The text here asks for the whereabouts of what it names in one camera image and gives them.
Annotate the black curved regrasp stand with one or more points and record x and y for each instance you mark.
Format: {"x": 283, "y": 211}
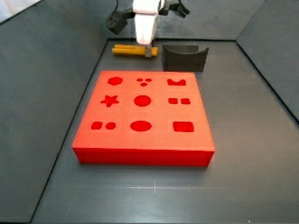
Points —
{"x": 184, "y": 58}

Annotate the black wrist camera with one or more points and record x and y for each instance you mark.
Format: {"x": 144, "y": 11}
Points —
{"x": 176, "y": 8}
{"x": 116, "y": 20}

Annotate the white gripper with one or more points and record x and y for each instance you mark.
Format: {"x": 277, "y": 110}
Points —
{"x": 146, "y": 10}

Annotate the red shape fixture block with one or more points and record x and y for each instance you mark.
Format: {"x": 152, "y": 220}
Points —
{"x": 144, "y": 120}

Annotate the yellow square-circle peg object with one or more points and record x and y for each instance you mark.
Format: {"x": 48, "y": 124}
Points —
{"x": 132, "y": 50}

